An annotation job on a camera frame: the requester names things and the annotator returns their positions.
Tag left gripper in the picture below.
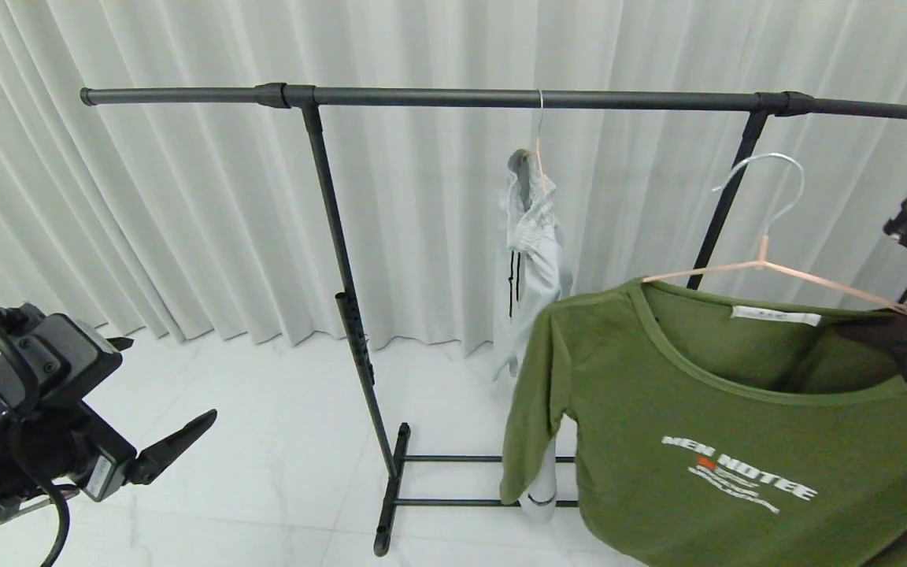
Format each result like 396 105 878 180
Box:
0 337 218 505

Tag white curtain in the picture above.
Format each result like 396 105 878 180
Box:
0 0 907 360

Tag pink clothes hanger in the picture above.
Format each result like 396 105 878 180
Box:
641 153 907 317
528 89 557 190

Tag green long-sleeved shirt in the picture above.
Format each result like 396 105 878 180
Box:
499 277 907 567

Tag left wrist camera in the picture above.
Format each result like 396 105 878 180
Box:
0 304 124 414

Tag pale grey trousers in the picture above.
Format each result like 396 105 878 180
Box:
491 148 575 525

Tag black clothes rack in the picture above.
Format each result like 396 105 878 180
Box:
80 82 907 558

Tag black cable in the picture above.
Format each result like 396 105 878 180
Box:
5 417 71 567

